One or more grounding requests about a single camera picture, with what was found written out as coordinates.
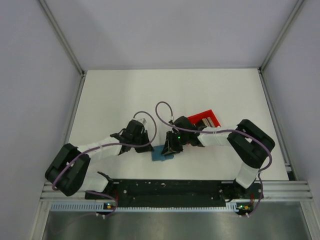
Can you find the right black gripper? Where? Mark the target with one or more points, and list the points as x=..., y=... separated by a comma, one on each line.
x=170, y=147

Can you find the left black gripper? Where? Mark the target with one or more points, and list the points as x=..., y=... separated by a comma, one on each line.
x=146, y=148

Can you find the blue leather card holder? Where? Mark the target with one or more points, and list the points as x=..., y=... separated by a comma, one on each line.
x=156, y=154

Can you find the red plastic bin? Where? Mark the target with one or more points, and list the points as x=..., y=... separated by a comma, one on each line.
x=196, y=119

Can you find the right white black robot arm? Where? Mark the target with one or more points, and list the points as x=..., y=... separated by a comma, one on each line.
x=250, y=143

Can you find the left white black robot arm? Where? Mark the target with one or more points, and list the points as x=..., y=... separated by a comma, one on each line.
x=69, y=171

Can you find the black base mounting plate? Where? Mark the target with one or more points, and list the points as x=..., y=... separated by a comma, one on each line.
x=178, y=193

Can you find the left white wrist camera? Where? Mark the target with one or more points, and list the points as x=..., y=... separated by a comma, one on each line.
x=143, y=121

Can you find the grey slotted cable duct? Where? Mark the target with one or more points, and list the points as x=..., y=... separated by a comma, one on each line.
x=109, y=206

